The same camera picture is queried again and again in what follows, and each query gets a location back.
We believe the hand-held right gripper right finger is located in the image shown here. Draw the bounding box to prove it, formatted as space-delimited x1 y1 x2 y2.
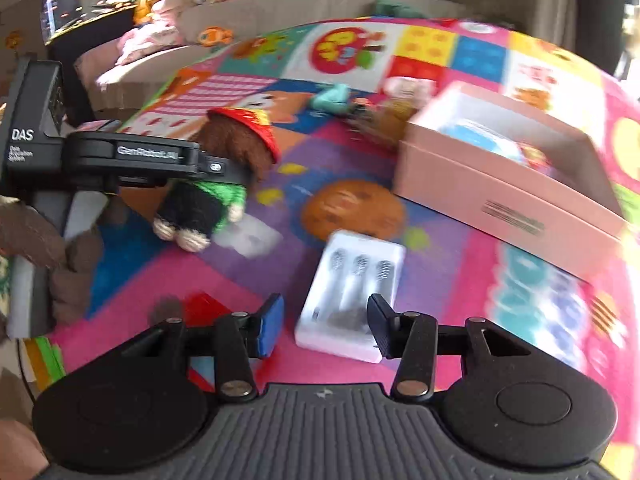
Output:
366 294 532 402

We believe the orange fish plush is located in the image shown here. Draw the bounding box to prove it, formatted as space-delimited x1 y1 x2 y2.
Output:
196 25 235 47

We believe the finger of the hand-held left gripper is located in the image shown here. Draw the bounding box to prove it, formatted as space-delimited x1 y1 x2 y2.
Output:
197 152 253 187

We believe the teal plastic toy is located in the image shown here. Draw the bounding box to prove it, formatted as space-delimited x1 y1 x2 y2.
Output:
309 83 352 117

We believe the glass fish tank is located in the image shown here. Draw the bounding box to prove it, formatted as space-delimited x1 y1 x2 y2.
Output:
44 0 152 45

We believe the yellow snack packet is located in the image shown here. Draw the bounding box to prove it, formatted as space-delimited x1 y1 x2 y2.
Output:
349 97 417 142

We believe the white toothbrush head box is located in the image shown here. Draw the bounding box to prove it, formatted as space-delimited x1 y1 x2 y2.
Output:
294 230 407 364

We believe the colourful printed play mat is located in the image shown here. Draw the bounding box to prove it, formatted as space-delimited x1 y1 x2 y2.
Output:
47 16 640 468

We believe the blue and white packet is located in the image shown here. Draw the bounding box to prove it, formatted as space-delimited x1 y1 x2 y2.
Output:
439 118 532 162

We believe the teal cloth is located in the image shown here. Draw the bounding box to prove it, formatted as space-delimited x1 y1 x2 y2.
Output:
373 0 427 19

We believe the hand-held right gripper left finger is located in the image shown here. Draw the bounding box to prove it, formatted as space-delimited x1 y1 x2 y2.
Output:
119 292 286 402

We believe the pink cardboard box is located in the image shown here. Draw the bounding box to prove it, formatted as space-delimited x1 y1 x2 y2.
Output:
392 82 629 287

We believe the knitted doll with red hat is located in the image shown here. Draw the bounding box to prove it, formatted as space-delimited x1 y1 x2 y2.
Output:
152 107 282 254

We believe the person's left hand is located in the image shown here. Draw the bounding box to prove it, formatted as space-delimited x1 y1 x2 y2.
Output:
0 194 107 327

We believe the pile of pink clothes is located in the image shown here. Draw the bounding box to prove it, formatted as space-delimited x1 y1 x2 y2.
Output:
114 0 187 67

